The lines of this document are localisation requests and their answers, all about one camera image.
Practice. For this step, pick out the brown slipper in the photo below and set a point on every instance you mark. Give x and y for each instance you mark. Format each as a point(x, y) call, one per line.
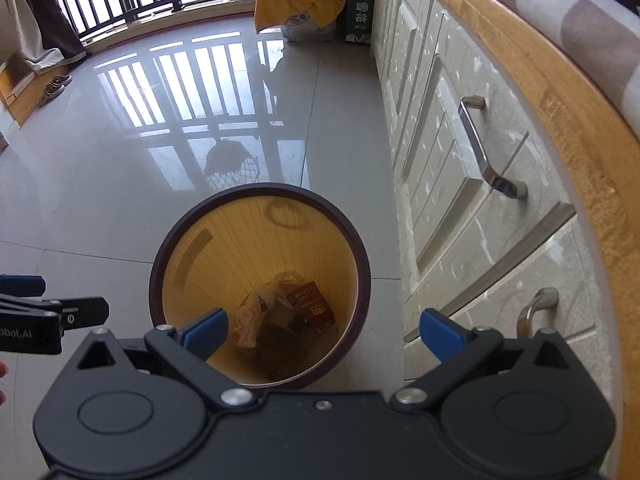
point(61, 80)
point(50, 95)

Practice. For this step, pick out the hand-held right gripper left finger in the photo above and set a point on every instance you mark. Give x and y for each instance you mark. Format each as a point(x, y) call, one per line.
point(205, 335)

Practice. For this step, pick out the brown checkered blanket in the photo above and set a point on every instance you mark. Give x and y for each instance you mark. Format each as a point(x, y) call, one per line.
point(575, 20)

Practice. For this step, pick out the wooden step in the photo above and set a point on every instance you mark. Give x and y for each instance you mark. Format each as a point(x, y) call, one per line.
point(25, 95)

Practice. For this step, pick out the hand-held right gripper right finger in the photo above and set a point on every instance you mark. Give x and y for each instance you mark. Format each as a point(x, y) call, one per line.
point(442, 337)

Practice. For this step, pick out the dark red small box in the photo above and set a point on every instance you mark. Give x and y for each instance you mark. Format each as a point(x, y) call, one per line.
point(310, 304)

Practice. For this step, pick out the green printed box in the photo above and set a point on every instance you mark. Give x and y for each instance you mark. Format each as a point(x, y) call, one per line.
point(361, 5)

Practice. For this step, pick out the person's left hand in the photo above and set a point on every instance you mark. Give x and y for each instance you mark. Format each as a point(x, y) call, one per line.
point(3, 369)

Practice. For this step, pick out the white drawer cabinet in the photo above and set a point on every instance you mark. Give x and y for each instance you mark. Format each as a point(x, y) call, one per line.
point(450, 160)

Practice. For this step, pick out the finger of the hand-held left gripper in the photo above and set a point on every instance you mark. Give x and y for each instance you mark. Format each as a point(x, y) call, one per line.
point(82, 312)
point(22, 286)

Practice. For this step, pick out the yellow cloth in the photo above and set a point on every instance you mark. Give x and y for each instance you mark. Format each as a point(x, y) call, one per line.
point(285, 2)

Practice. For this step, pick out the white printed bag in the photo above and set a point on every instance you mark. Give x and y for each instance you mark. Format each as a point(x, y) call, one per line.
point(307, 27)

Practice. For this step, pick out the white plastic bag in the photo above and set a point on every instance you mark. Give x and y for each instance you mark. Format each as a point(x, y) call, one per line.
point(252, 316)

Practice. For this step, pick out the yellow waste bin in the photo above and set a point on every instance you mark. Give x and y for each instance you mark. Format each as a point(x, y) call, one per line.
point(240, 240)

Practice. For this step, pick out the brown and white curtain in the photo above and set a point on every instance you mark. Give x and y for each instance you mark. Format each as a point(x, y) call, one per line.
point(35, 20)

